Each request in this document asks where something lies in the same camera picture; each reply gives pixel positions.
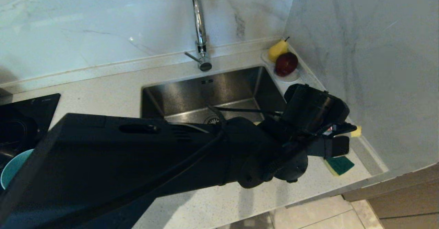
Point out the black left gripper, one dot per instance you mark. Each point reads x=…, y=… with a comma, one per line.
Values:
x=312, y=109

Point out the yellow dish soap bottle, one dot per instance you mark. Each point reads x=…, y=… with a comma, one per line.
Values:
x=357, y=131

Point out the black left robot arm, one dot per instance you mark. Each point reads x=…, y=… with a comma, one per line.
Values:
x=120, y=160

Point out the green and yellow sponge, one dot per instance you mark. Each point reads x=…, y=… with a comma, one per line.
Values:
x=340, y=165

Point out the metal sink drain strainer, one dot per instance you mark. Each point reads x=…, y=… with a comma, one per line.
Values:
x=210, y=120

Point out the stainless steel sink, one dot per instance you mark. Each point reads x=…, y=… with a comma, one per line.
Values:
x=192, y=95

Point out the dark red apple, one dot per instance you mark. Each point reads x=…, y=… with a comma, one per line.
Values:
x=285, y=64

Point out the light wood cabinet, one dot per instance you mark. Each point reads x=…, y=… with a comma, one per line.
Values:
x=404, y=198

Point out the yellow pear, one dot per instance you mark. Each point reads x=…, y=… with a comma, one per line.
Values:
x=276, y=51

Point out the chrome kitchen faucet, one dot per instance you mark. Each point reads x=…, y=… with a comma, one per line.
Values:
x=200, y=23

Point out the black induction cooktop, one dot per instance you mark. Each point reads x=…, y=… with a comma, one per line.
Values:
x=20, y=119

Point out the teal bowl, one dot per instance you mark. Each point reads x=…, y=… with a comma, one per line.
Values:
x=12, y=169

